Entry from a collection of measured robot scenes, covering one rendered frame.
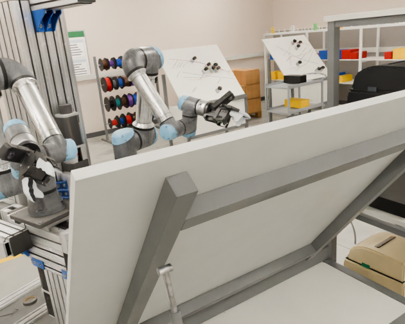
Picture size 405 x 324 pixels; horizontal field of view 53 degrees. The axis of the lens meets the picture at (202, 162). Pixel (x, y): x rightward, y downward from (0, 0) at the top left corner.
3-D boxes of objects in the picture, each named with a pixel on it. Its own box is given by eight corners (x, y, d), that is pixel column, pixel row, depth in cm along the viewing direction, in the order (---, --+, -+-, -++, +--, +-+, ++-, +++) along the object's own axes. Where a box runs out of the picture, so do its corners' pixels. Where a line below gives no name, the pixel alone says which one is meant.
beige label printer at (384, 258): (341, 273, 195) (342, 237, 190) (367, 257, 207) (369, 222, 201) (402, 303, 172) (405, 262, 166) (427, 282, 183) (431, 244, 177)
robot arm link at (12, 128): (28, 137, 136) (26, 114, 132) (37, 153, 129) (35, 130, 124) (2, 141, 132) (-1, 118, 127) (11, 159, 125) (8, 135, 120)
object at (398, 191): (337, 197, 185) (337, 183, 183) (385, 177, 202) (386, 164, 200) (405, 220, 158) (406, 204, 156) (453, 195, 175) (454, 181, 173)
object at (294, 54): (333, 119, 798) (334, 32, 748) (293, 132, 733) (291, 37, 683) (304, 116, 854) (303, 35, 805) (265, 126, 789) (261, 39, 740)
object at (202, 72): (249, 146, 668) (244, 42, 618) (190, 163, 606) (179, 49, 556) (223, 139, 725) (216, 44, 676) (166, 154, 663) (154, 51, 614)
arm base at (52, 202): (21, 213, 173) (16, 191, 170) (51, 200, 184) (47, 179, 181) (42, 219, 164) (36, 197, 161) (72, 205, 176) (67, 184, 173)
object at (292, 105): (290, 148, 634) (288, 79, 602) (266, 143, 673) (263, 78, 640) (328, 135, 689) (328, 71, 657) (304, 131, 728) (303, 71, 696)
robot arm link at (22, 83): (26, 70, 163) (76, 165, 147) (-3, 73, 157) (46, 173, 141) (27, 48, 155) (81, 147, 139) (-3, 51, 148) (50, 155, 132)
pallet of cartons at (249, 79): (217, 127, 818) (213, 76, 787) (195, 123, 884) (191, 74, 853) (262, 117, 880) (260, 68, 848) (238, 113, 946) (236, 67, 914)
